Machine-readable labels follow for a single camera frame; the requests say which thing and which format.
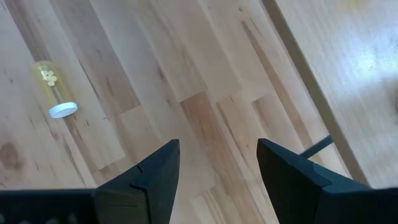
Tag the pale yellow pill vial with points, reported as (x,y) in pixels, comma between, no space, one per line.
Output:
(56,90)

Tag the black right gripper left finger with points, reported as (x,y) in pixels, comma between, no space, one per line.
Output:
(149,193)

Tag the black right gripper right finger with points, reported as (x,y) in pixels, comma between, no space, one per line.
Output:
(295,189)

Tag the wooden shelf black metal legs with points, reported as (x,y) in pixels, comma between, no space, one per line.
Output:
(342,77)

